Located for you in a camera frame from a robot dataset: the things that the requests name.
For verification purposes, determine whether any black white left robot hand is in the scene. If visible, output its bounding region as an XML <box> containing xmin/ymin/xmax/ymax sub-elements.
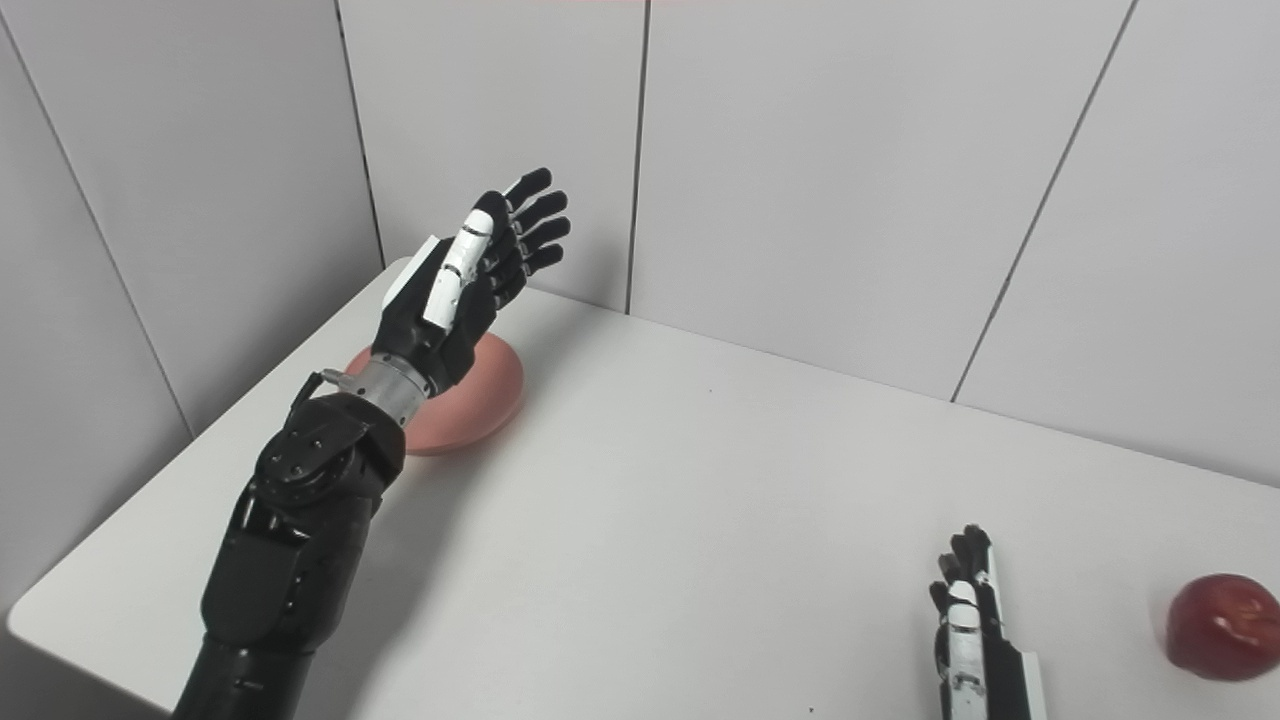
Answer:
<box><xmin>370</xmin><ymin>167</ymin><xmax>572</xmax><ymax>396</ymax></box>

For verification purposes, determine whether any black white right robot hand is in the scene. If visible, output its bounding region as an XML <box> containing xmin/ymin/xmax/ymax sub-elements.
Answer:
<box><xmin>928</xmin><ymin>524</ymin><xmax>1048</xmax><ymax>720</ymax></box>

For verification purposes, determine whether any pink round plate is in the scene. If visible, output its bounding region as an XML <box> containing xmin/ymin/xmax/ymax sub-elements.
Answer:
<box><xmin>343</xmin><ymin>333</ymin><xmax>526</xmax><ymax>457</ymax></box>

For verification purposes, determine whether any red apple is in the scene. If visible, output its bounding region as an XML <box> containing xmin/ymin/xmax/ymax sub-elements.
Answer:
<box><xmin>1165</xmin><ymin>573</ymin><xmax>1280</xmax><ymax>683</ymax></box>

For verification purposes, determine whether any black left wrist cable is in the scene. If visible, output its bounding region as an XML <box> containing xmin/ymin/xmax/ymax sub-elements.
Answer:
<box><xmin>290</xmin><ymin>370</ymin><xmax>351</xmax><ymax>411</ymax></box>

